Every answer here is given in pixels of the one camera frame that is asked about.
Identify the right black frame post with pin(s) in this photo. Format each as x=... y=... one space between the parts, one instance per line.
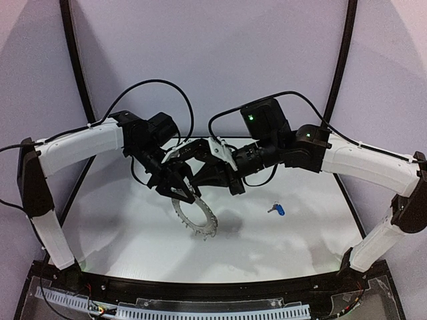
x=342 y=59

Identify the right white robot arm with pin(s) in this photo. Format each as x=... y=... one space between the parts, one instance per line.
x=317 y=149

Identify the key with blue tag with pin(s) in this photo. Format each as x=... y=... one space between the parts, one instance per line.
x=277 y=208

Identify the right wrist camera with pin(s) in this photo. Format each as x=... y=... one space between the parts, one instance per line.
x=212 y=152

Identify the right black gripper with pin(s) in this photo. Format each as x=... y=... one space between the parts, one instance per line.
x=231 y=176

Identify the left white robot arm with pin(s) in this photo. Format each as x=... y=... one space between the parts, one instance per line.
x=136 y=137

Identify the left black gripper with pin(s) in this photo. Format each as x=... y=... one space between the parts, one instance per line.
x=170 y=173

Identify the left black frame post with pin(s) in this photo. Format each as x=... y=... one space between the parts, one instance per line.
x=74 y=57

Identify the black frame post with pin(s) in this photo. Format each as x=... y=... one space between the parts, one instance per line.
x=74 y=57
x=342 y=59

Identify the black front aluminium rail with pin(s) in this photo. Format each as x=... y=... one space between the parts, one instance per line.
x=115 y=288

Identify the white slotted cable duct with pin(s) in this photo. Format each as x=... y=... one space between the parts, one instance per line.
x=266 y=309

